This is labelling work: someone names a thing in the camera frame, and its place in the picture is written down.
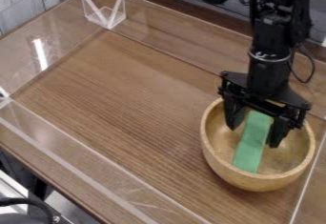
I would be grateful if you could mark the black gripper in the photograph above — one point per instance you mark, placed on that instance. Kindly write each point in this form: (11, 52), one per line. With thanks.
(262, 89)

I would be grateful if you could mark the green rectangular block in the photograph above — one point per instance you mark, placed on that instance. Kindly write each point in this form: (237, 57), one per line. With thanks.
(252, 143)

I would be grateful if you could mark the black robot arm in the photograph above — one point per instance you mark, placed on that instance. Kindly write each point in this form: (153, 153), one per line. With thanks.
(281, 25)

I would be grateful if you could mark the brown wooden bowl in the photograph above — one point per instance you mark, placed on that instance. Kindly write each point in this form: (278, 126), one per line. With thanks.
(281, 165)

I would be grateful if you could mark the clear acrylic front wall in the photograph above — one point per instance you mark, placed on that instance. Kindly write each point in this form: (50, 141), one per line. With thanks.
(111, 193)

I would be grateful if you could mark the black metal table frame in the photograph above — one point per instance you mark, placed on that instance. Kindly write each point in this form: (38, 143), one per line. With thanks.
(31, 193)

